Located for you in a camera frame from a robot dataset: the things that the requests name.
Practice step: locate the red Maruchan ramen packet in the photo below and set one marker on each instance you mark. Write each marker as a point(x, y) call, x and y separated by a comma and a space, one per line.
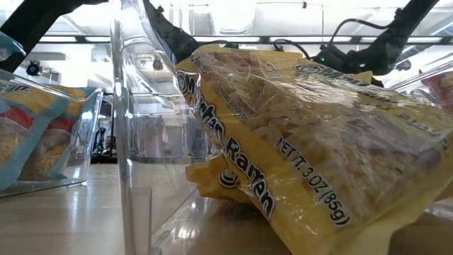
point(442, 88)

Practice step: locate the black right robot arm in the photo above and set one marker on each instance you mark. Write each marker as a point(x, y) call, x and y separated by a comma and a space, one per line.
point(393, 42)

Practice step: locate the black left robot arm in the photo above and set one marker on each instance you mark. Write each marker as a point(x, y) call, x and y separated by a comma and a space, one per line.
point(28, 25)

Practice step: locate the black ceiling dome fixture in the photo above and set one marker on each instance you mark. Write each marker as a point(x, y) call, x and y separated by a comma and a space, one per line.
point(158, 64)

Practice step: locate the silver ventilation duct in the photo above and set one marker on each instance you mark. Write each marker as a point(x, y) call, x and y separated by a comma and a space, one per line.
point(231, 16)

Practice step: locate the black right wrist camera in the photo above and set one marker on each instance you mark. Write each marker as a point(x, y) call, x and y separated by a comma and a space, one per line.
point(331, 58)

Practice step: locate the black ceiling-hung camera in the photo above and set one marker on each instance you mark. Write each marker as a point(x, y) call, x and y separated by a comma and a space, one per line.
point(404, 65)
point(33, 68)

